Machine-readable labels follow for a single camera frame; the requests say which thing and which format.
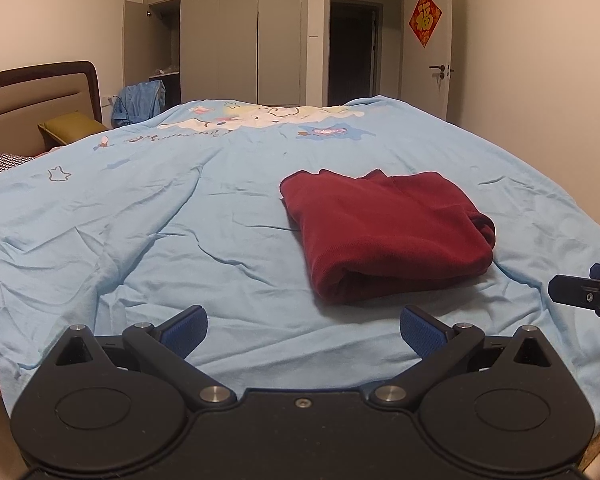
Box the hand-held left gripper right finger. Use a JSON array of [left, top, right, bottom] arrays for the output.
[[367, 305, 564, 409]]

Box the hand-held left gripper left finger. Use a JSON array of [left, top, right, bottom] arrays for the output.
[[42, 305, 239, 410]]

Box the dark red sweater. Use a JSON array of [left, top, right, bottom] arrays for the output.
[[279, 169, 497, 305]]

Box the light blue printed blanket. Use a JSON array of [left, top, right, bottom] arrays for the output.
[[0, 96, 600, 427]]

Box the olive green cushion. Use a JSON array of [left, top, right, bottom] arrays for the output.
[[37, 114, 109, 147]]

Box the blue cloth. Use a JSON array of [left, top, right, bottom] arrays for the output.
[[111, 80, 167, 129]]

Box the white room door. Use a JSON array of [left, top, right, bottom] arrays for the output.
[[402, 0, 469, 127]]

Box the houndstooth pillow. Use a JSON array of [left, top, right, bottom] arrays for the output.
[[0, 152, 34, 180]]

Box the brown padded headboard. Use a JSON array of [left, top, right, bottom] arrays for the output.
[[0, 61, 104, 162]]

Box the open wardrobe door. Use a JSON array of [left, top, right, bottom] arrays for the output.
[[124, 0, 152, 89]]

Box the dark doorway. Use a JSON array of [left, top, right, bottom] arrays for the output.
[[325, 0, 407, 108]]

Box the grey wardrobe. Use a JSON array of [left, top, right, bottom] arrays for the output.
[[124, 0, 309, 109]]

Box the red diamond wall decoration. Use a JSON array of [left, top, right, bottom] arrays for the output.
[[408, 0, 444, 49]]

